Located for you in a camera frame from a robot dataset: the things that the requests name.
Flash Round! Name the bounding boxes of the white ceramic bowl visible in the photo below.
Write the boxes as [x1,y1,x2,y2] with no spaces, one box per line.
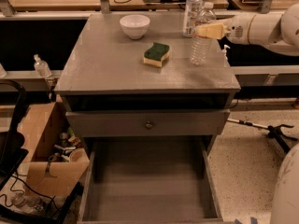
[120,14,150,39]

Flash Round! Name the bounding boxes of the green and yellow sponge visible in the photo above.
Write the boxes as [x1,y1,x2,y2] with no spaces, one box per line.
[143,42,170,67]

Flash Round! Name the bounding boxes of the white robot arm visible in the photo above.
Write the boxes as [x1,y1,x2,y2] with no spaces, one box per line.
[192,5,299,224]

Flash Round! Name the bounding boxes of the black chair frame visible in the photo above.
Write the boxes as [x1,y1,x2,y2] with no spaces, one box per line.
[0,80,29,190]

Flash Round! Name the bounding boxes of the clear plastic water bottle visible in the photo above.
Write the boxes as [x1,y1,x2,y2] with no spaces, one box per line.
[190,2,216,65]

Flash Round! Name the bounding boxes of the tall labelled clear bottle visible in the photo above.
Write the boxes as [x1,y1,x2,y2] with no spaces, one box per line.
[182,0,203,37]

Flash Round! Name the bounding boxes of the black metal stand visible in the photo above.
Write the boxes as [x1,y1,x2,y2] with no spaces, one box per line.
[227,119,297,153]

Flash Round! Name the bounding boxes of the grey top drawer with knob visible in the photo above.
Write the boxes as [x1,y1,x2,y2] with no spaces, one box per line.
[66,109,230,137]

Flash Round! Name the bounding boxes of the grey wooden drawer cabinet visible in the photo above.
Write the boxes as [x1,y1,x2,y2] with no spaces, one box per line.
[54,12,241,154]

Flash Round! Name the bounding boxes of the brown cardboard box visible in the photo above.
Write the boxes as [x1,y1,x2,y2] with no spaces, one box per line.
[20,103,90,196]

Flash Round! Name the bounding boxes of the open grey middle drawer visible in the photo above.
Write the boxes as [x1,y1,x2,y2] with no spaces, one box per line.
[78,137,223,224]

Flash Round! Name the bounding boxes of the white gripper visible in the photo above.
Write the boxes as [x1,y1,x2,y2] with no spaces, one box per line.
[194,13,255,45]

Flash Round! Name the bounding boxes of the small sanitizer bottle left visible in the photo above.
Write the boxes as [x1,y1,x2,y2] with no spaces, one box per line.
[34,54,51,77]

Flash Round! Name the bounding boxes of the white pump dispenser bottle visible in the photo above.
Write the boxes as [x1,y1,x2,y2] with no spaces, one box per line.
[221,44,230,61]

